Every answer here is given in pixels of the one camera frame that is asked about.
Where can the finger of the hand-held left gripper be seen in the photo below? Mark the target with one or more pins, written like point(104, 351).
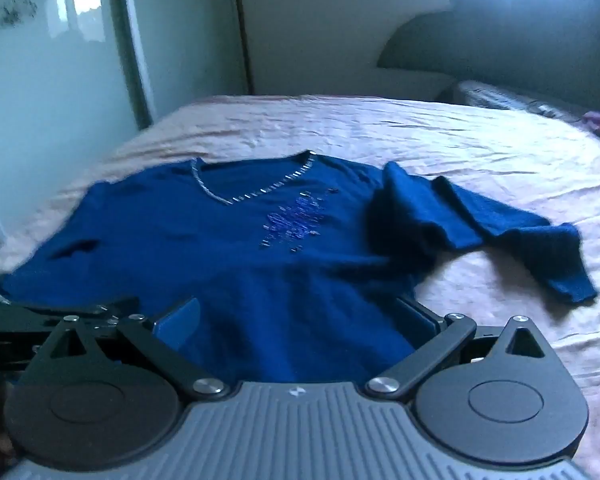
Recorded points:
point(95, 307)

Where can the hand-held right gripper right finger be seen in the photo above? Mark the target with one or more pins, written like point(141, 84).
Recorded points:
point(426, 324)

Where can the dark padded headboard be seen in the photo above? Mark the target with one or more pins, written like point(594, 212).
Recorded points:
point(520, 30)

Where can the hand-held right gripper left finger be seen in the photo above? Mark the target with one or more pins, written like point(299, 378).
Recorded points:
point(179, 325)

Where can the white glass-door wardrobe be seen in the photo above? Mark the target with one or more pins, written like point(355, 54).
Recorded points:
point(55, 60)

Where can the blue beaded sweater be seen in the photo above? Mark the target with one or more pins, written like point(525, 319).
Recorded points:
point(260, 265)

